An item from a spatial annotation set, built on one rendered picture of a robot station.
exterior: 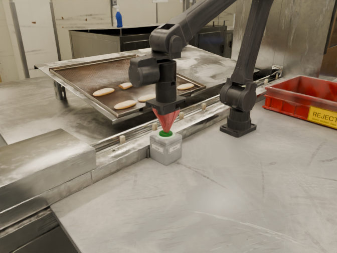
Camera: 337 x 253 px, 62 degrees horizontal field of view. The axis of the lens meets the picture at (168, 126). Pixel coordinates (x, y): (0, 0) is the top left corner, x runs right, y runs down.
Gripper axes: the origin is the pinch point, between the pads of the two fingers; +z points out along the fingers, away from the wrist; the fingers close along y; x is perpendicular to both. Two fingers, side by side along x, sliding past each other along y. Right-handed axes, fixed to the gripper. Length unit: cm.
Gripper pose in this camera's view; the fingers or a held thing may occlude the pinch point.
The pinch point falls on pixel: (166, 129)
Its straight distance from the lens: 80.9
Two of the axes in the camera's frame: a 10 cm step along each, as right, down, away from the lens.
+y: 6.9, -3.0, 6.6
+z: 0.0, 9.1, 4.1
